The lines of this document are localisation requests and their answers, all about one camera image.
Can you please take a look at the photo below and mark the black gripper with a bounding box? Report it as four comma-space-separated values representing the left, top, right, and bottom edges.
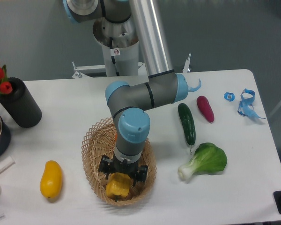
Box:
98, 155, 148, 187

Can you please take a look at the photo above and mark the yellow bell pepper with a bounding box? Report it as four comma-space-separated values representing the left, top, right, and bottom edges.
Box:
105, 172, 131, 200

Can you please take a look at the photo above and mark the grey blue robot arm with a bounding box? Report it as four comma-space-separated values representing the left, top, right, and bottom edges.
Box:
63, 0, 188, 182

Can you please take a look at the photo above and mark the woven wicker basket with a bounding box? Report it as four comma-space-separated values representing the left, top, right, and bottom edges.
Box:
81, 117, 157, 206

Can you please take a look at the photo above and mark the yellow mango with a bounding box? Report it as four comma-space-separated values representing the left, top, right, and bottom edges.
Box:
40, 160, 63, 199

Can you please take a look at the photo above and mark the green cucumber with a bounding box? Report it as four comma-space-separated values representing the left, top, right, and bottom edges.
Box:
178, 103, 196, 153

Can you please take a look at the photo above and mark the green bok choy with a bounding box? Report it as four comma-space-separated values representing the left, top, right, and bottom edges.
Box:
178, 142, 228, 180

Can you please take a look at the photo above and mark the magenta sweet potato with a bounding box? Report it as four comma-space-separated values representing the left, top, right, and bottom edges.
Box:
196, 96, 214, 123

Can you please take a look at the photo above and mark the curled blue tape strip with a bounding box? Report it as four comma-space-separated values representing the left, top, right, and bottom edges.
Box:
188, 79, 202, 92

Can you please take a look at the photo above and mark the black cylindrical vase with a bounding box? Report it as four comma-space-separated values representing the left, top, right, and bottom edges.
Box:
0, 77, 42, 128

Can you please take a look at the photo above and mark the small blue tag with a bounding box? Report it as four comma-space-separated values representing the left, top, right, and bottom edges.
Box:
223, 92, 235, 102

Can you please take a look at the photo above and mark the blue ribbon strip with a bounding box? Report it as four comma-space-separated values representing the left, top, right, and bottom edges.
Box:
237, 89, 266, 119

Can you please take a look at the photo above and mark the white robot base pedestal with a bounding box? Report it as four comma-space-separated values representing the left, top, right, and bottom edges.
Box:
71, 16, 192, 79

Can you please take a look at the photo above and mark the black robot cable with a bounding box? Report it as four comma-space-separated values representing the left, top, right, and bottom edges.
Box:
109, 37, 120, 77

